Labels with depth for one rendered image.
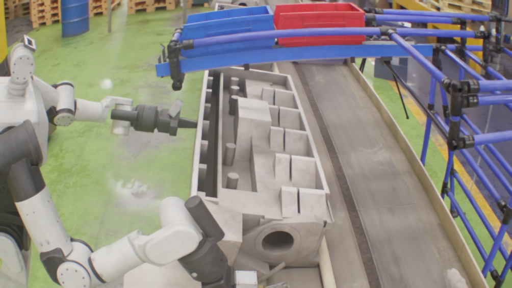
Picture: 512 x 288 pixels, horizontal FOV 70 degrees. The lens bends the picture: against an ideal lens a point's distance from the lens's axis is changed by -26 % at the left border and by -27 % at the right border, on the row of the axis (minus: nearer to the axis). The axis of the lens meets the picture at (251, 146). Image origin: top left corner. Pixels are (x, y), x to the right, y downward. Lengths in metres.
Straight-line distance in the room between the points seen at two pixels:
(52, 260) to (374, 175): 1.26
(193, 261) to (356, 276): 0.57
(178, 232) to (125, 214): 2.02
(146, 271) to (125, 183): 1.93
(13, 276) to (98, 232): 1.50
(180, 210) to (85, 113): 0.67
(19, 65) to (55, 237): 0.39
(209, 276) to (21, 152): 0.45
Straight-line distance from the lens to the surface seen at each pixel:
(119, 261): 0.90
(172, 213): 0.87
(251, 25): 1.47
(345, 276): 1.31
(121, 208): 2.91
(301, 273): 1.31
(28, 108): 1.00
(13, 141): 0.86
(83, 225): 2.82
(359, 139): 2.01
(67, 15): 7.85
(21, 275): 1.31
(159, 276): 1.24
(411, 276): 1.34
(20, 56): 0.99
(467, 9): 7.01
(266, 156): 1.47
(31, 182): 0.87
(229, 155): 1.48
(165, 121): 1.50
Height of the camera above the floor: 1.65
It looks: 28 degrees down
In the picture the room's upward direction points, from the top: straight up
